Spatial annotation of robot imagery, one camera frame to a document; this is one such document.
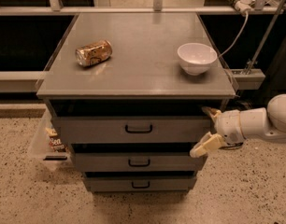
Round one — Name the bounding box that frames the grey middle drawer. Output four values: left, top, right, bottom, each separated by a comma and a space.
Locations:
72, 143, 207, 172

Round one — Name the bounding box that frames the grey drawer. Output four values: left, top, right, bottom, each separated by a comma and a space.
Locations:
83, 171, 196, 192
72, 143, 207, 172
51, 116, 211, 144

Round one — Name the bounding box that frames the grey bottom drawer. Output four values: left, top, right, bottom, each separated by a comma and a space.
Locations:
83, 171, 196, 192

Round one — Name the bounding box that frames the white power cable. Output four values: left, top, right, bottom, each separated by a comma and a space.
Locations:
217, 10, 250, 60

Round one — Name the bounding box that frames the white bowl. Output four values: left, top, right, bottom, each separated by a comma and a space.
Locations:
177, 43, 218, 76

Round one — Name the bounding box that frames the white power strip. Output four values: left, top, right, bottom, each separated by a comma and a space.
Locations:
228, 0, 254, 16

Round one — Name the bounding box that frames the grey top drawer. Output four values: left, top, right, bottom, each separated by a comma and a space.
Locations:
51, 116, 211, 144

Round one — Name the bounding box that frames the clear plastic snack bin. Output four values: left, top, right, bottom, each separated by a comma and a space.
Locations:
28, 110, 72, 171

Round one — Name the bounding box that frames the grey drawer cabinet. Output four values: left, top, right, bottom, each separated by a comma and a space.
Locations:
36, 12, 236, 194

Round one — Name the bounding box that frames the diagonal metal rod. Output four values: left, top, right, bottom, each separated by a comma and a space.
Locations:
242, 0, 286, 75

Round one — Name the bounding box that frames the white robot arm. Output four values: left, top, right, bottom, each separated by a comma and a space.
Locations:
190, 94, 286, 158

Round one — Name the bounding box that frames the crushed gold soda can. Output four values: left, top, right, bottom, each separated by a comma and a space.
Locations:
75, 40, 112, 67

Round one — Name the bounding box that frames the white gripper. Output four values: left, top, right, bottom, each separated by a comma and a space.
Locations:
190, 106, 245, 158

